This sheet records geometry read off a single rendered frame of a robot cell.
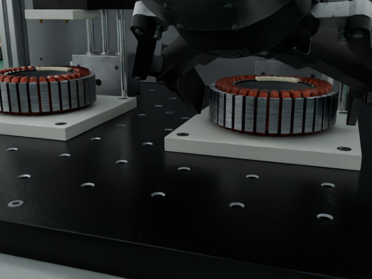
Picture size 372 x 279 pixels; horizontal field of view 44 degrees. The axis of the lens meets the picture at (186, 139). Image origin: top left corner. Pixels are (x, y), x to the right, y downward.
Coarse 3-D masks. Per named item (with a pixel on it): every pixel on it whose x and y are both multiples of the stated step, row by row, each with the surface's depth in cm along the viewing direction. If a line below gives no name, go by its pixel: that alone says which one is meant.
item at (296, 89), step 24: (216, 96) 38; (240, 96) 36; (264, 96) 36; (288, 96) 35; (312, 96) 36; (336, 96) 38; (216, 120) 39; (240, 120) 36; (264, 120) 36; (288, 120) 35; (312, 120) 36
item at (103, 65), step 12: (84, 60) 59; (96, 60) 59; (108, 60) 58; (132, 60) 60; (96, 72) 59; (108, 72) 58; (120, 72) 58; (96, 84) 60; (108, 84) 59; (120, 84) 58; (132, 84) 61
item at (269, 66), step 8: (256, 64) 52; (264, 64) 52; (272, 64) 52; (280, 64) 51; (256, 72) 52; (264, 72) 52; (272, 72) 52; (280, 72) 52; (288, 72) 51; (296, 72) 51; (304, 72) 51; (312, 72) 50
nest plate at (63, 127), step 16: (96, 96) 54; (112, 96) 54; (64, 112) 45; (80, 112) 45; (96, 112) 45; (112, 112) 48; (0, 128) 42; (16, 128) 41; (32, 128) 41; (48, 128) 40; (64, 128) 40; (80, 128) 42
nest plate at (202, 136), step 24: (192, 120) 42; (336, 120) 42; (168, 144) 37; (192, 144) 36; (216, 144) 35; (240, 144) 35; (264, 144) 35; (288, 144) 35; (312, 144) 35; (336, 144) 35
